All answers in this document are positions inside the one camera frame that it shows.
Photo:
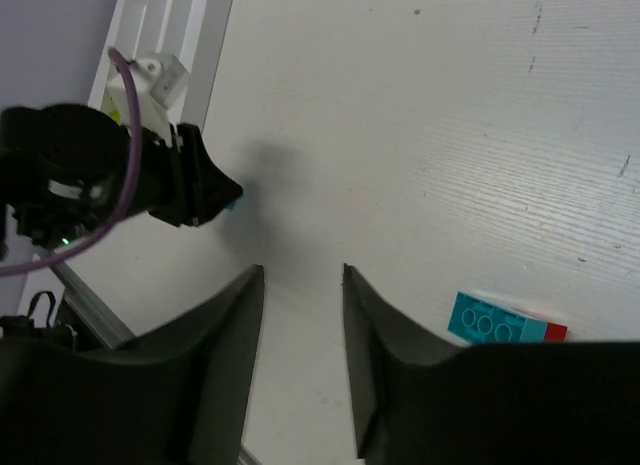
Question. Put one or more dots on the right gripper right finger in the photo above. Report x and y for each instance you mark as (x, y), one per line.
(418, 399)

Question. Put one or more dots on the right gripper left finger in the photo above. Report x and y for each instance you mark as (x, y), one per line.
(177, 394)

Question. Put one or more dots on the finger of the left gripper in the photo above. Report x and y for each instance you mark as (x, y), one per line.
(214, 190)

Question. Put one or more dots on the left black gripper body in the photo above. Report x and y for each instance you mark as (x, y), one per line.
(165, 188)

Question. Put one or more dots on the large teal lego brick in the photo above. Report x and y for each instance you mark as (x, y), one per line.
(478, 321)

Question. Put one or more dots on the red lego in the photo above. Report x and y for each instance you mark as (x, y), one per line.
(555, 332)

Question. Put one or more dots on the white divided sorting tray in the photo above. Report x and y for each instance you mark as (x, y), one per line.
(191, 30)

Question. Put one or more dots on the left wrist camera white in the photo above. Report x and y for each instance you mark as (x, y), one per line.
(159, 79)

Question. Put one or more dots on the aluminium table frame rail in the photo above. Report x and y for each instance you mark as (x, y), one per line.
(86, 325)

